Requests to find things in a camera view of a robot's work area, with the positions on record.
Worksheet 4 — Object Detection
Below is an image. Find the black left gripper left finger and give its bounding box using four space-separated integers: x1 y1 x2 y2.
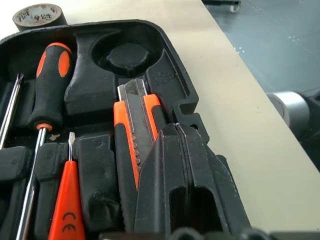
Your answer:
134 123 190 233

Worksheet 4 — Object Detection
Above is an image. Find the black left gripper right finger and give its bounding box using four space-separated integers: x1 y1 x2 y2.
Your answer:
177 123 250 233

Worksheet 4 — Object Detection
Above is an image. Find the black orange utility knife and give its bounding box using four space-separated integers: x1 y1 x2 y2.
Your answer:
112 78 169 234

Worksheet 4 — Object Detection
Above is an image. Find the orange test pen screwdriver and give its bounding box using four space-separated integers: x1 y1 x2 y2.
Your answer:
47 131 87 240

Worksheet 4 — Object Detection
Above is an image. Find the black orange screwdriver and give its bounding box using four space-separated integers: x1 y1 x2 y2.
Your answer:
14 42 74 240
0 72 25 150

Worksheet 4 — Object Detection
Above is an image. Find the black tool case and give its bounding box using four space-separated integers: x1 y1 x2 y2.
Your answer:
0 19 236 240

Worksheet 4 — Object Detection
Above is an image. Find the black electrical tape roll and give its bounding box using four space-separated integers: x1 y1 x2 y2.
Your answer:
12 2 67 34

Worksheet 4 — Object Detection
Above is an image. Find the black caster frame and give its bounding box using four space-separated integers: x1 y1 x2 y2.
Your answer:
201 0 242 14

